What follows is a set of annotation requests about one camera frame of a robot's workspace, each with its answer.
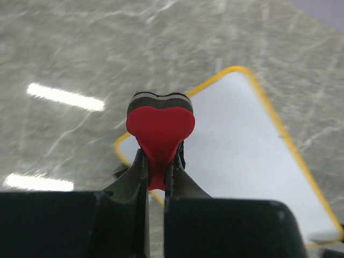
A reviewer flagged red heart whiteboard eraser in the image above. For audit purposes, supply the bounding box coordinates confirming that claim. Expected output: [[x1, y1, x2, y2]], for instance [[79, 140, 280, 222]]
[[126, 91, 195, 191]]

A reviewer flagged yellow framed whiteboard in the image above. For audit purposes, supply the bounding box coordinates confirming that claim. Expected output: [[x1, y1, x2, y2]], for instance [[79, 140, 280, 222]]
[[114, 66, 344, 249]]

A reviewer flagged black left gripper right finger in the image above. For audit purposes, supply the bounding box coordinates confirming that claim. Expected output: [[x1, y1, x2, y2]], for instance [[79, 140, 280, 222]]
[[165, 155, 211, 198]]

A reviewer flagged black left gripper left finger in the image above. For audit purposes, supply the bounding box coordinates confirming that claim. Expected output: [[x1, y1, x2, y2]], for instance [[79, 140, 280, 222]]
[[104, 149, 148, 257]]

